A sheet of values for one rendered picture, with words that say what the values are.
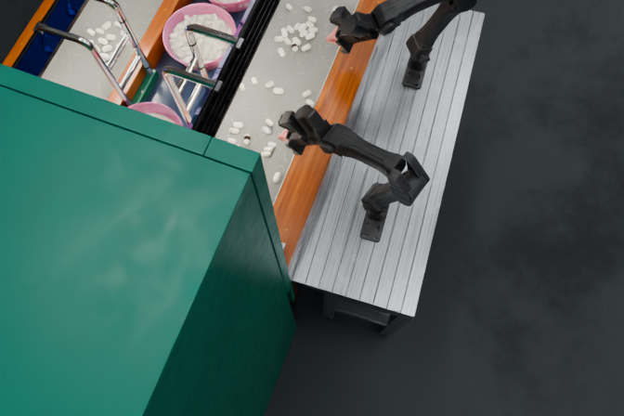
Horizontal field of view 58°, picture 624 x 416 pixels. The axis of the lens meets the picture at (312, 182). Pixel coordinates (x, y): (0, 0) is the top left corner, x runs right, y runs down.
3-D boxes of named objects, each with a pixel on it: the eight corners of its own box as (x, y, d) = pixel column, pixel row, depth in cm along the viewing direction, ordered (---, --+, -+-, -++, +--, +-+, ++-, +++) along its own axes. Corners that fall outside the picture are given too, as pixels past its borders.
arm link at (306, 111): (286, 122, 160) (311, 126, 151) (305, 100, 163) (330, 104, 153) (308, 149, 167) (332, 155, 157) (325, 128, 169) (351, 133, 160)
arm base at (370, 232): (360, 230, 177) (382, 237, 176) (376, 174, 184) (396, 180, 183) (358, 237, 185) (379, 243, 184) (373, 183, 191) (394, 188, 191)
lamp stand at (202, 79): (259, 109, 201) (244, 33, 160) (238, 156, 195) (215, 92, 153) (212, 93, 204) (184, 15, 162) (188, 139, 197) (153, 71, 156)
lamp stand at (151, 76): (160, 75, 207) (120, -6, 165) (135, 121, 200) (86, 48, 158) (113, 60, 209) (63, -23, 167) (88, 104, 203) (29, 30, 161)
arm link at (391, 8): (380, 26, 169) (477, -17, 164) (370, 3, 172) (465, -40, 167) (385, 46, 181) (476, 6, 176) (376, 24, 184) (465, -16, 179)
